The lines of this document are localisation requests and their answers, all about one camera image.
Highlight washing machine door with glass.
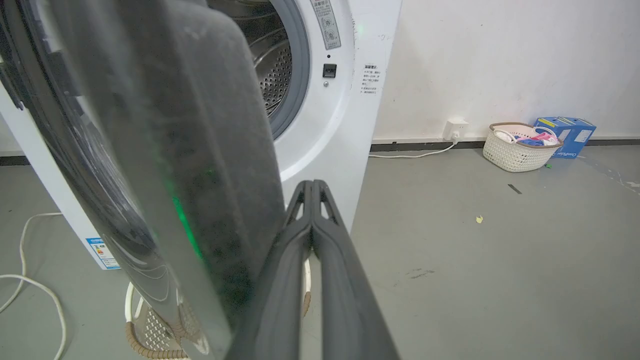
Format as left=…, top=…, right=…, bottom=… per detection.
left=0, top=0, right=287, bottom=360

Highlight white front-load washing machine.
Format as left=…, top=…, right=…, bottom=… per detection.
left=0, top=0, right=403, bottom=271

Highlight white wall power socket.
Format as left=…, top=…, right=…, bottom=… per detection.
left=443, top=118, right=470, bottom=142

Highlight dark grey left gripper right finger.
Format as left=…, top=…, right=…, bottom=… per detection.
left=311, top=179, right=401, bottom=360

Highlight blue cardboard box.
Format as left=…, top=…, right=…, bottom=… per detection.
left=533, top=116, right=597, bottom=160

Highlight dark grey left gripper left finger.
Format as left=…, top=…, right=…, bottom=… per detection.
left=226, top=180, right=314, bottom=360

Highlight white cable on floor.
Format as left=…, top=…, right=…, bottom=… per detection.
left=0, top=212, right=68, bottom=360

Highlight white power cable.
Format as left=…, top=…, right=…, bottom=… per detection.
left=369, top=141, right=458, bottom=159

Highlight white basket with brown rim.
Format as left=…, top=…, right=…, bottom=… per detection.
left=124, top=259, right=312, bottom=360

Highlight clothes in laundry basket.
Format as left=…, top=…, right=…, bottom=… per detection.
left=495, top=126, right=560, bottom=147

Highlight white woven laundry basket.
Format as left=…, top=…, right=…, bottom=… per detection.
left=482, top=122, right=564, bottom=173

